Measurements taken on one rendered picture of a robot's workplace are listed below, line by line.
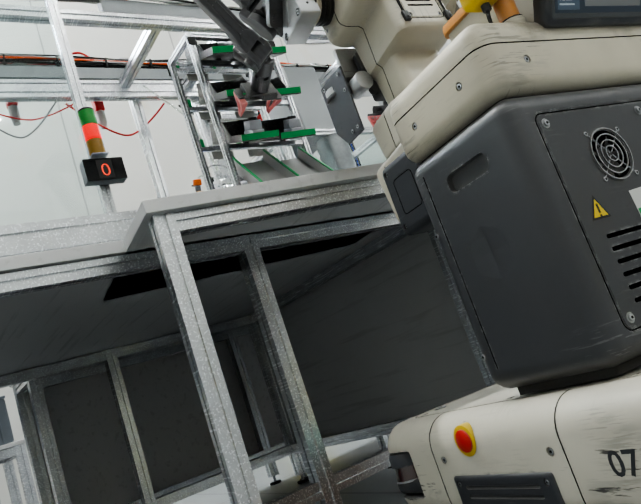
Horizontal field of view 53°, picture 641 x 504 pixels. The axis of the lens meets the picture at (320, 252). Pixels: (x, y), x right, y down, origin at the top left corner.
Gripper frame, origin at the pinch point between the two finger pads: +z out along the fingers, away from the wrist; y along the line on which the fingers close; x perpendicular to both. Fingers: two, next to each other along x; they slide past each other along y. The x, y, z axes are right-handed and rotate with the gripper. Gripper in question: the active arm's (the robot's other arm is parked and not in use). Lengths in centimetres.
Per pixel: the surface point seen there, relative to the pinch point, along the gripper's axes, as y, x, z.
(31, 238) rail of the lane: 75, 39, -3
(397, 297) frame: -45, 51, 52
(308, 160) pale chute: -22.0, 5.8, 19.3
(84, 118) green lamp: 49, -16, 8
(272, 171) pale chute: -5.6, 9.6, 18.0
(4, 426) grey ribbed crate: 87, -24, 192
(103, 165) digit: 47.3, -0.7, 14.0
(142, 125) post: -2, -103, 84
